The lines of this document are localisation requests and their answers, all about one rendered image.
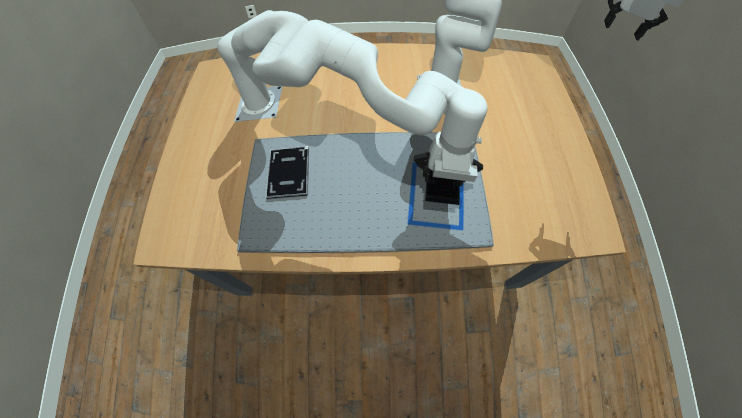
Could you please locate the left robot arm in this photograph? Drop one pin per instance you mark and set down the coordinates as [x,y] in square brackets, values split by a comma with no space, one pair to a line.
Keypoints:
[454,32]

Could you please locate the black well plate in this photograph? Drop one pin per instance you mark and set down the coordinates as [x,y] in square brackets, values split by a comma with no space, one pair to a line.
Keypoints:
[444,186]

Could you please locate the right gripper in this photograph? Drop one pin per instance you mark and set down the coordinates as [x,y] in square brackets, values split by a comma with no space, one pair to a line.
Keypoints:
[435,153]

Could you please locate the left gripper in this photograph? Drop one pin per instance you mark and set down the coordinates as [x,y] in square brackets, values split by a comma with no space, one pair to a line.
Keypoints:
[646,9]

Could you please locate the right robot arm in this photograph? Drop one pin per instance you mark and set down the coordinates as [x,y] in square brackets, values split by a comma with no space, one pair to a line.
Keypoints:
[294,61]

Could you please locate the blue tape outline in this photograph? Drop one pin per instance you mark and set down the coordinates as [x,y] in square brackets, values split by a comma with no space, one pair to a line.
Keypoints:
[429,224]

